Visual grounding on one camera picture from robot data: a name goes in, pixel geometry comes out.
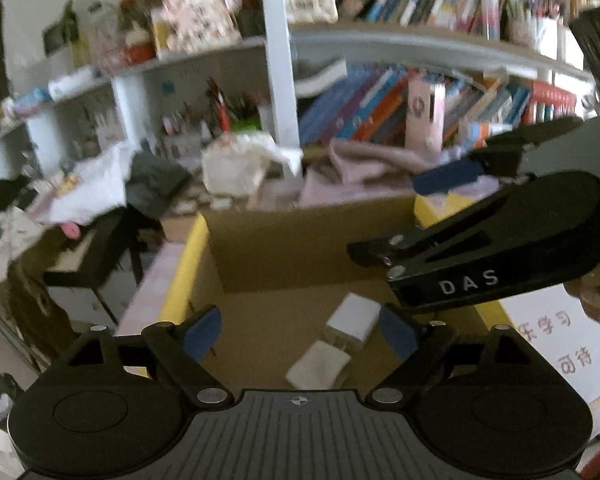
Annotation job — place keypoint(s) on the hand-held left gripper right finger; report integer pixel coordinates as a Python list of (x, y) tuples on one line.
[(397, 334)]

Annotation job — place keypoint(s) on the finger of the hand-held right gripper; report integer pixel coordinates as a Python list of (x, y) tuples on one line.
[(380, 252), (447, 177)]

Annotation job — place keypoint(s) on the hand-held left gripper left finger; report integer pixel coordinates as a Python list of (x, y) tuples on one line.
[(203, 332)]

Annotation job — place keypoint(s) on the white power adapter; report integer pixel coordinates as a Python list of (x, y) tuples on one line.
[(352, 322)]

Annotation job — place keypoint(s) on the white sponge block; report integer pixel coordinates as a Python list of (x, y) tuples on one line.
[(317, 365)]

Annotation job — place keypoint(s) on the cardboard box with yellow tape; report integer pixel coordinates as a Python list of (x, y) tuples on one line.
[(280, 250)]

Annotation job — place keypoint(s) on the white wrapped container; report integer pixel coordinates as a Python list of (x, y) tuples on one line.
[(240, 165)]

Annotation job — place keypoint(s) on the person's right hand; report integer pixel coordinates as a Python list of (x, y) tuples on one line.
[(597, 300)]

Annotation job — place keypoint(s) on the stack of small boxes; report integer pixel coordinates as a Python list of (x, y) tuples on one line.
[(480, 132)]

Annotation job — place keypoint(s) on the tall pink box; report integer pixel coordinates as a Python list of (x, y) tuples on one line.
[(422, 115)]

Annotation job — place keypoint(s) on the lavender pink cloth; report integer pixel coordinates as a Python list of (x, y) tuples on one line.
[(350, 170)]

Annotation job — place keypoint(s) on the white sheet red lettering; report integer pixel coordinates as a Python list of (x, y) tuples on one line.
[(555, 350)]

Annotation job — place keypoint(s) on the red boxed book set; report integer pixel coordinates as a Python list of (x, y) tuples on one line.
[(550, 102)]

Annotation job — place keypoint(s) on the black stool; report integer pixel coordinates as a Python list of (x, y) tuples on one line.
[(100, 250)]

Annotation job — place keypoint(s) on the dark grey garment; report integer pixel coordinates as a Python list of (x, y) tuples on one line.
[(155, 182)]

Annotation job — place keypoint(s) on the thick grey book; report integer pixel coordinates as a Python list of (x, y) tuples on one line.
[(320, 77)]

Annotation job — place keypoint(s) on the brown cloth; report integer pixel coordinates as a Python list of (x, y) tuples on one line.
[(40, 300)]

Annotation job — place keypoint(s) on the small pink toy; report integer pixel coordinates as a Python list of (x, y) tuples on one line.
[(71, 230)]

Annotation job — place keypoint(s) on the white pen holder bin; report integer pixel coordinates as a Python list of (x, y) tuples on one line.
[(535, 35)]

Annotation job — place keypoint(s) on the green pen cup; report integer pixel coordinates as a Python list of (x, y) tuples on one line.
[(245, 125)]

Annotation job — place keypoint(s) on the white clothes pile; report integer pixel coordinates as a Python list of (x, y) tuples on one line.
[(87, 185)]

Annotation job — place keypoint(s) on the white pen cup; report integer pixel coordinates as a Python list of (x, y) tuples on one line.
[(182, 145)]

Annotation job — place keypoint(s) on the white bookshelf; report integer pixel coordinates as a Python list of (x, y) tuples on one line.
[(280, 60)]

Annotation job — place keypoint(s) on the black trash bin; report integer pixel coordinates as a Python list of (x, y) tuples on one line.
[(2, 402)]

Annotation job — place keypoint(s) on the black bag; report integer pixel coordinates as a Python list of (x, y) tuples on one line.
[(0, 200)]

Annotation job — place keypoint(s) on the white case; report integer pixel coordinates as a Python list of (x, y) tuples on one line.
[(70, 82)]

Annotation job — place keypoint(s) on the blue packet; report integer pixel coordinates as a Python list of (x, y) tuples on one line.
[(32, 100)]

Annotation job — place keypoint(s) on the red jar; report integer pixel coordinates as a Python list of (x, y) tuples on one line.
[(140, 50)]

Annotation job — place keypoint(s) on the yellow jar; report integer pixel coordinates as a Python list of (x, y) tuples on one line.
[(160, 32)]

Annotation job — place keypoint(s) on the black picture frame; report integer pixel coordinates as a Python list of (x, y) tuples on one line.
[(57, 37)]

